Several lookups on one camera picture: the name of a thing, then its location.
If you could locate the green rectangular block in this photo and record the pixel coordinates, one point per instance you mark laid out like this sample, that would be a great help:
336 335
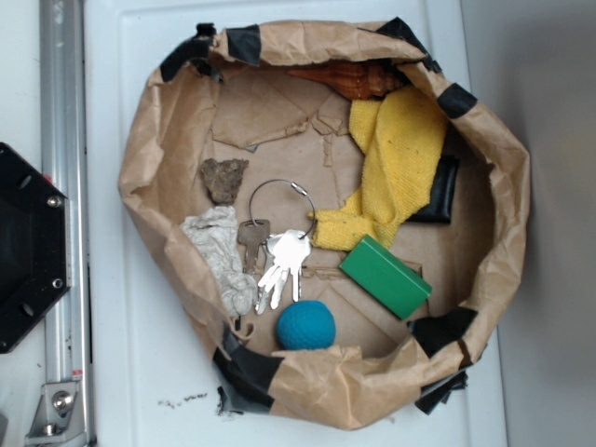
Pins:
385 277

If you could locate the silver key bunch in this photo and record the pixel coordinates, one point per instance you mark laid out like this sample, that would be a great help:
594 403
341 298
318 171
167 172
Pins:
286 253

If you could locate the brown paper bag bin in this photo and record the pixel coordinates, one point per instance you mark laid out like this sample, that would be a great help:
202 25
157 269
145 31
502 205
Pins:
226 95

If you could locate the dull brass key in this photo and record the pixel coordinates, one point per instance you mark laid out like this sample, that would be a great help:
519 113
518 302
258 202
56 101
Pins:
252 234

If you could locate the crumpled white tissue paper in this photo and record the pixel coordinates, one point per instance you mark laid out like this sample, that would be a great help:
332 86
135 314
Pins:
214 234

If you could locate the brown rough rock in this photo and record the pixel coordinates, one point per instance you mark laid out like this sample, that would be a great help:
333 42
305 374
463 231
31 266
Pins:
223 179

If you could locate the blue dimpled ball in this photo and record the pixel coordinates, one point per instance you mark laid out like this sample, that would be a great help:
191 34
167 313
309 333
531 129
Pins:
306 325

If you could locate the yellow microfiber cloth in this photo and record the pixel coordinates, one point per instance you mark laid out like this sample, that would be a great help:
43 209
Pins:
401 138

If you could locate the black leather wallet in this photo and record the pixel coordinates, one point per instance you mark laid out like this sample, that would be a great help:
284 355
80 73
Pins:
439 208

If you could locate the orange conch seashell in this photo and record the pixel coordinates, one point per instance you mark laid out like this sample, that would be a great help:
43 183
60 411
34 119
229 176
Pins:
352 80

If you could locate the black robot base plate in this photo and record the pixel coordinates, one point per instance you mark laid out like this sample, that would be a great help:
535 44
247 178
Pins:
34 271

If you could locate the metal corner bracket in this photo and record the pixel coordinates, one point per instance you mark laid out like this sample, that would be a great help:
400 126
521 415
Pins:
59 417

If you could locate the aluminium extrusion rail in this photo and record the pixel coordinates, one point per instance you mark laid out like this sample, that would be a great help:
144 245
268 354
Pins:
64 161

